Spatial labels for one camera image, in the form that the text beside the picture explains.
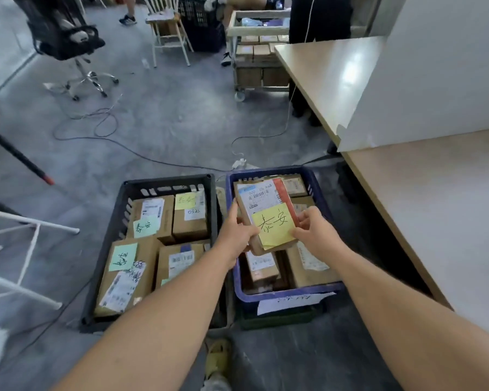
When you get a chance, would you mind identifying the white wheeled cart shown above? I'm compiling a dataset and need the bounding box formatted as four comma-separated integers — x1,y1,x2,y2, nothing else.
227,10,293,103

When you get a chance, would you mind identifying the white metal rack frame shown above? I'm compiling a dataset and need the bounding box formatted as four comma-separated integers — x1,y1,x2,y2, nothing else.
0,209,81,311

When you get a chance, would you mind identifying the cardboard parcel with yellow note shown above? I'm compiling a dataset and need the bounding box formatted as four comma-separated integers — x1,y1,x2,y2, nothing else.
233,178,300,257

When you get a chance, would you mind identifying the dark green plastic crate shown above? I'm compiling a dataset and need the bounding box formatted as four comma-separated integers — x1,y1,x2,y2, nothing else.
240,306,327,331

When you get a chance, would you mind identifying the person's left hand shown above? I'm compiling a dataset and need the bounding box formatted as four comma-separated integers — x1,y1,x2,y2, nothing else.
213,200,261,269

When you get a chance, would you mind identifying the black plastic crate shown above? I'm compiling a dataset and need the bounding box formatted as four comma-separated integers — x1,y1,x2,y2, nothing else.
80,174,225,334

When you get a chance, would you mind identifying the white paper crate label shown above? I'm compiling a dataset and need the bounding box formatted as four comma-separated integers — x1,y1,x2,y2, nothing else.
257,292,337,316

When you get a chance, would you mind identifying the white cable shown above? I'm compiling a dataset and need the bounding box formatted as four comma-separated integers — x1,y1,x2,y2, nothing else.
231,0,317,161

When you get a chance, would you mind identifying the large parcel with green note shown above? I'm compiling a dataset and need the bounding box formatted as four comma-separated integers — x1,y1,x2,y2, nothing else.
93,236,164,318

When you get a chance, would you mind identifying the stack of cardboard boxes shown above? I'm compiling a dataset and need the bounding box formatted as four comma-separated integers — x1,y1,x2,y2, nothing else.
235,34,291,88

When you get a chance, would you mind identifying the person's left forearm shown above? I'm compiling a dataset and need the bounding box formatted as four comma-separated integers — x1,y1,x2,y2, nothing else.
52,245,234,391

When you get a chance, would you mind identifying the parcel with yellow-green note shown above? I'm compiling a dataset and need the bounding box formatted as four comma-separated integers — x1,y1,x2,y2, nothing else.
172,191,209,241

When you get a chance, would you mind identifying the person's yellow sandal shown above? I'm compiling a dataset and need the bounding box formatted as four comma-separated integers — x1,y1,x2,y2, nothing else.
201,338,234,391

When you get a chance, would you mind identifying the black floor cable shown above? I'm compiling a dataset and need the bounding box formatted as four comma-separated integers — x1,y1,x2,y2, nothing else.
52,93,231,173

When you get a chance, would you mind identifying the black lattice storage crate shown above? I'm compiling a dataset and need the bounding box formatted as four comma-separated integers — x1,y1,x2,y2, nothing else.
178,0,227,53

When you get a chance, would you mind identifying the black mesh office chair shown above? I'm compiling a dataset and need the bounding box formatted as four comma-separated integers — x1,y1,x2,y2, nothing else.
9,0,120,102

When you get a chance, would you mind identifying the white power adapter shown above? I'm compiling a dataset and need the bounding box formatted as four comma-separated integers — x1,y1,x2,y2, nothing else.
231,158,261,171

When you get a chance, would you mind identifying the white wooden chair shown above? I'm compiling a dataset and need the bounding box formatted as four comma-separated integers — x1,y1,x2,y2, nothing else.
144,0,195,69

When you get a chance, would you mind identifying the parcel with white barcode label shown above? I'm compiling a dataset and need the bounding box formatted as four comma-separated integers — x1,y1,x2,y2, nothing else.
155,240,212,290

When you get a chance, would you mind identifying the blue plastic crate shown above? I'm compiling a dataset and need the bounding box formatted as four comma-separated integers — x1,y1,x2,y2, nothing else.
226,165,346,315

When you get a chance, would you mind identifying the white partition board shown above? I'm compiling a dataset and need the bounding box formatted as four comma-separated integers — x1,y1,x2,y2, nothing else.
337,0,489,153

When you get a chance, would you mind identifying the small parcel with green note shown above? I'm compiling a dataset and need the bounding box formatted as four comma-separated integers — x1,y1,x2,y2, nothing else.
126,195,176,245

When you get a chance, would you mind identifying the small brown cardboard parcel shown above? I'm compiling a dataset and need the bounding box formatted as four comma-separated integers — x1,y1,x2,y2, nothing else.
283,175,309,198
292,196,317,215

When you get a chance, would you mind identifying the person's right hand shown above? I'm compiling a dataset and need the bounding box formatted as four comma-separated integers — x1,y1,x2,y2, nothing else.
290,206,349,265

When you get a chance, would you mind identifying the large parcel with torn label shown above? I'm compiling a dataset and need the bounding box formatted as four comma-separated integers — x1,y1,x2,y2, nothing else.
287,242,341,288

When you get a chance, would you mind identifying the person's right forearm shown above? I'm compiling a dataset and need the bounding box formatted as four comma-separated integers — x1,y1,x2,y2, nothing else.
333,245,489,391

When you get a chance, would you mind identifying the black orange-tipped tripod leg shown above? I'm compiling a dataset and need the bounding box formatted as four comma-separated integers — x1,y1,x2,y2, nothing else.
0,119,56,186

